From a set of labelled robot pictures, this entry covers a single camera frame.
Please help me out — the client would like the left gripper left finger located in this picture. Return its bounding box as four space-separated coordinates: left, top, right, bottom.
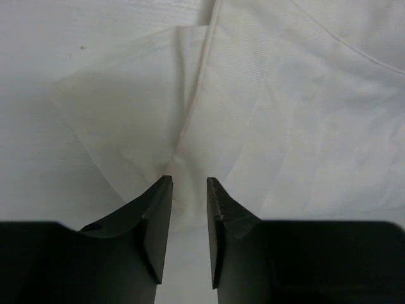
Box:
1 175 173 303

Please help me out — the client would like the white pleated skirt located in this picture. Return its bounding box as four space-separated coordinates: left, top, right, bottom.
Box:
53 1 404 229

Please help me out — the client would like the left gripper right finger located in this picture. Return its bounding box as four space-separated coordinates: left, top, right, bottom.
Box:
207 177 404 303

